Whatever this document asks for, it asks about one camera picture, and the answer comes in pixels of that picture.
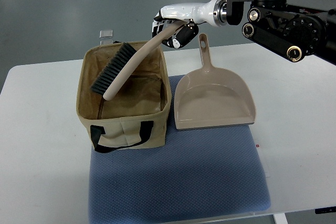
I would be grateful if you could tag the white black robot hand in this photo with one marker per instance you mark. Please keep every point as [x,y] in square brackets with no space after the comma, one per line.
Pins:
[187,17]

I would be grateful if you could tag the pink plastic dustpan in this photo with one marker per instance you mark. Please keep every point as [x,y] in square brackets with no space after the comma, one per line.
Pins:
[212,96]

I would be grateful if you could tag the pink broom with black bristles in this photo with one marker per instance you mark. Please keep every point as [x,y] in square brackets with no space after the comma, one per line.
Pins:
[126,60]

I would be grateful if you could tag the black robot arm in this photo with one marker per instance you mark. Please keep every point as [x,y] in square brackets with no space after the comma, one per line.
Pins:
[290,31]

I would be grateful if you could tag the yellow canvas bag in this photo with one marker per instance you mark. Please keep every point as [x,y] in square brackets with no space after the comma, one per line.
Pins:
[136,117]

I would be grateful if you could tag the clear plastic object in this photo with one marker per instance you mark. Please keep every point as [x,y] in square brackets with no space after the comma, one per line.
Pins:
[106,37]

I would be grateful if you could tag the blue padded mat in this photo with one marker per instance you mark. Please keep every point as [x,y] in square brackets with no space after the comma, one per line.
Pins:
[200,173]

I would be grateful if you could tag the black table control panel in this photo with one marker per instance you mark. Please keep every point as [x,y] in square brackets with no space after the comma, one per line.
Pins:
[325,210]

